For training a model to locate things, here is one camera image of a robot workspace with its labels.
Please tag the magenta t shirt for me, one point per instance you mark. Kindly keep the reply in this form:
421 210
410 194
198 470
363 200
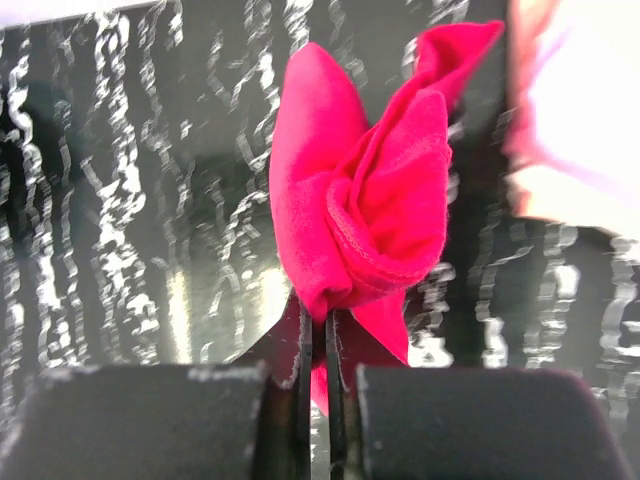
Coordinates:
359 208

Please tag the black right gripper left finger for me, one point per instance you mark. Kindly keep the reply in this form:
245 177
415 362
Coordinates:
248 419

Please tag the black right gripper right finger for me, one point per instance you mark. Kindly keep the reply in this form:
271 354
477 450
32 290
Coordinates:
391 421

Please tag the black marble pattern mat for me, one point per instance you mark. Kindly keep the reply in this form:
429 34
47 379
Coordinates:
135 223

